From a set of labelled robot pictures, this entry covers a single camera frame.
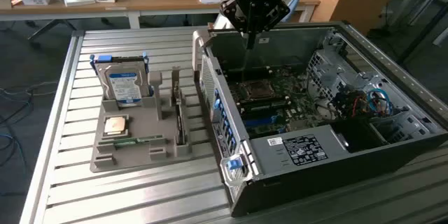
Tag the black graphics card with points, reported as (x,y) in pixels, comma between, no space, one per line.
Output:
(181,129)

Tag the silver perforated metal cage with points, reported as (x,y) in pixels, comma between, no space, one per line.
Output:
(325,72)

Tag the blue expansion slot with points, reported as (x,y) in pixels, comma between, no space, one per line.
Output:
(260,123)

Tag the wooden desk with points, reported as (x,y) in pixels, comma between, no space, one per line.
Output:
(41,9)

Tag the copper coloured CPU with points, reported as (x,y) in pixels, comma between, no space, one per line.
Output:
(114,125)

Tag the grey power supply with label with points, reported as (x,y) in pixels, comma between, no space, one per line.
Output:
(265,155)

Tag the silver disk bay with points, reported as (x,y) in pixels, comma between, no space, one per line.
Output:
(402,127)

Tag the blue case latch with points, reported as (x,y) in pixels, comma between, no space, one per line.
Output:
(233,164)

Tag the green RAM stick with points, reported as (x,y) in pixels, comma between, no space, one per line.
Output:
(122,141)

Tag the grey parts rack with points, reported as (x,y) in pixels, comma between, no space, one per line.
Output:
(140,159)

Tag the black open PC case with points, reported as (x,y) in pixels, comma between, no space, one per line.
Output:
(314,190)

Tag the hard disk with blue bracket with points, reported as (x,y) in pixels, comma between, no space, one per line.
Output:
(122,87)

